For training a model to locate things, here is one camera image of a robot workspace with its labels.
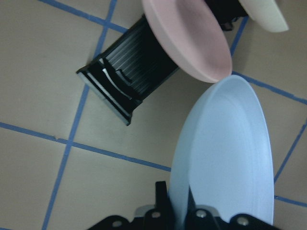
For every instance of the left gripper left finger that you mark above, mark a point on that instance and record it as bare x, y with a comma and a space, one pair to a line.
162, 202

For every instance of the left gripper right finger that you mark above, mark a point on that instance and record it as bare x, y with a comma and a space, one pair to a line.
191, 205

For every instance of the blue plate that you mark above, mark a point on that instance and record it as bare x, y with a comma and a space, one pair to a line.
223, 157

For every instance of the black plate rack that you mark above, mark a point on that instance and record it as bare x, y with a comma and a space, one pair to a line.
135, 65

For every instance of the pink plate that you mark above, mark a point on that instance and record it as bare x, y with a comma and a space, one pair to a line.
189, 33

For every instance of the cream plate in rack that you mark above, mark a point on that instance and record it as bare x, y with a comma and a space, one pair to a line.
266, 13

